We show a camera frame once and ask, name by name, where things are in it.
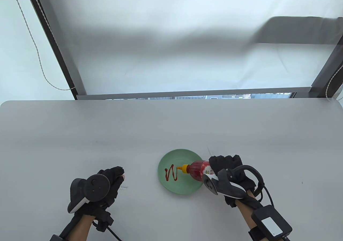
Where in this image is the white roller blind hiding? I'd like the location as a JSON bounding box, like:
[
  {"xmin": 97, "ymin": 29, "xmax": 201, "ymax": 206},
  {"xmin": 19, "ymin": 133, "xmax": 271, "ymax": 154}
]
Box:
[{"xmin": 35, "ymin": 0, "xmax": 343, "ymax": 95}]

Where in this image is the person's right forearm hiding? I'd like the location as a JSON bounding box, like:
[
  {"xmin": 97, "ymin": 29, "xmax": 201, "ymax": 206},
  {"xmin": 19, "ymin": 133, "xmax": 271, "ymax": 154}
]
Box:
[{"xmin": 234, "ymin": 191, "xmax": 266, "ymax": 231}]

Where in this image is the person's left hand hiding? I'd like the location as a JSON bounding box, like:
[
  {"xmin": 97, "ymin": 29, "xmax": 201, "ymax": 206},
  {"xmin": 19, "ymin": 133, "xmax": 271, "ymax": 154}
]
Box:
[{"xmin": 80, "ymin": 166, "xmax": 126, "ymax": 218}]

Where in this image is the black window frame post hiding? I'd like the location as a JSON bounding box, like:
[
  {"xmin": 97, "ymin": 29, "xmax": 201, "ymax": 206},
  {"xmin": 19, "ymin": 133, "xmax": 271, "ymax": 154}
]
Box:
[
  {"xmin": 24, "ymin": 0, "xmax": 87, "ymax": 100},
  {"xmin": 310, "ymin": 34, "xmax": 343, "ymax": 98}
]

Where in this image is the black right glove cable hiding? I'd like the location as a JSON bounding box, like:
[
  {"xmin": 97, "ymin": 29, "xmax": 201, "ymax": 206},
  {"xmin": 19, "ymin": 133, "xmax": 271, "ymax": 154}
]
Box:
[{"xmin": 233, "ymin": 165, "xmax": 275, "ymax": 207}]

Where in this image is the person's right hand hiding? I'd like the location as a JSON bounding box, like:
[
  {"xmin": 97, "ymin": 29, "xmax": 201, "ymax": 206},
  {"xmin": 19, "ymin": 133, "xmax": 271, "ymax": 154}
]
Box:
[{"xmin": 208, "ymin": 155, "xmax": 258, "ymax": 192}]

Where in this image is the white blind cord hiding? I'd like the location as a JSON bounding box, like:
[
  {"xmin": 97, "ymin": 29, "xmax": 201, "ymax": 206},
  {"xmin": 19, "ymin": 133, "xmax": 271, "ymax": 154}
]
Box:
[
  {"xmin": 323, "ymin": 62, "xmax": 343, "ymax": 101},
  {"xmin": 9, "ymin": 0, "xmax": 74, "ymax": 91}
]

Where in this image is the black glove cable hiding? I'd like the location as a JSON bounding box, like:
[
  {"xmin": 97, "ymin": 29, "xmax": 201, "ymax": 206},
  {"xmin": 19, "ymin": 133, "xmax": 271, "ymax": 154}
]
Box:
[
  {"xmin": 93, "ymin": 216, "xmax": 124, "ymax": 241},
  {"xmin": 233, "ymin": 165, "xmax": 275, "ymax": 207}
]

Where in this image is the black white hand controller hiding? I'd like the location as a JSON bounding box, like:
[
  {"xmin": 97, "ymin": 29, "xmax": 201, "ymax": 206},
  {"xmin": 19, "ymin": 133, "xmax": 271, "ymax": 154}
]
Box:
[
  {"xmin": 203, "ymin": 168, "xmax": 246, "ymax": 199},
  {"xmin": 67, "ymin": 175, "xmax": 111, "ymax": 214}
]

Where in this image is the black left glove cable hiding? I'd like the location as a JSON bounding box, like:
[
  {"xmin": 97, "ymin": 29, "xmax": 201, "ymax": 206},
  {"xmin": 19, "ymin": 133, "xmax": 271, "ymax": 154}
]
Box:
[{"xmin": 93, "ymin": 216, "xmax": 124, "ymax": 241}]

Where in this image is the green plate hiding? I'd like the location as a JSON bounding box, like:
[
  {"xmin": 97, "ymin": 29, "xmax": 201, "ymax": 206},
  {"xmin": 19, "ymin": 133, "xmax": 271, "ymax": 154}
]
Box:
[{"xmin": 158, "ymin": 149, "xmax": 207, "ymax": 195}]

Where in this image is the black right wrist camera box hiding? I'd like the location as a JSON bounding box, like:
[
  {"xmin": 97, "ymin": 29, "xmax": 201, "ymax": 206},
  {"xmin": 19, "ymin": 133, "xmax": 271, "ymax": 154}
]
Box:
[{"xmin": 251, "ymin": 205, "xmax": 293, "ymax": 238}]

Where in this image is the black white right hand controller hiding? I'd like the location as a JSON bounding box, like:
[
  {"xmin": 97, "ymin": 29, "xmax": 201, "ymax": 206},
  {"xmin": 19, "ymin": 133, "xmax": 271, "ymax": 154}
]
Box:
[{"xmin": 203, "ymin": 168, "xmax": 246, "ymax": 199}]

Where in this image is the grey blind bottom rail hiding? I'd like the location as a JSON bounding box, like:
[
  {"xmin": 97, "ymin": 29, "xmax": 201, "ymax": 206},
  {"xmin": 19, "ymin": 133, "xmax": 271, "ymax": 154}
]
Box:
[{"xmin": 76, "ymin": 87, "xmax": 313, "ymax": 100}]

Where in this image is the person's left forearm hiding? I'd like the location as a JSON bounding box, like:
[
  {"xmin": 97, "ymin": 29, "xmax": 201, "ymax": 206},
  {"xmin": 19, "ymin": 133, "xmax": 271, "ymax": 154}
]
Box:
[{"xmin": 59, "ymin": 214, "xmax": 95, "ymax": 241}]

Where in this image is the red ketchup pattern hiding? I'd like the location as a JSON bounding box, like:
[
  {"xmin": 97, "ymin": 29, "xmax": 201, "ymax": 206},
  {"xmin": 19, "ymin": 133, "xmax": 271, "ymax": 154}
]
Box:
[{"xmin": 164, "ymin": 165, "xmax": 179, "ymax": 182}]

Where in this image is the red ketchup bottle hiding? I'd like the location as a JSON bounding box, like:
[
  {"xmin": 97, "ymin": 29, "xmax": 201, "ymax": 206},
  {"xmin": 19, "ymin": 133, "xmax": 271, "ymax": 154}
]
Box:
[{"xmin": 177, "ymin": 160, "xmax": 215, "ymax": 183}]

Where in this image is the black white left hand controller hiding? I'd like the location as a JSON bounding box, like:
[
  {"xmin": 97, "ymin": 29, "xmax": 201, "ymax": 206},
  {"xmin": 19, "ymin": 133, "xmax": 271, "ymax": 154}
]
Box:
[{"xmin": 67, "ymin": 175, "xmax": 111, "ymax": 214}]

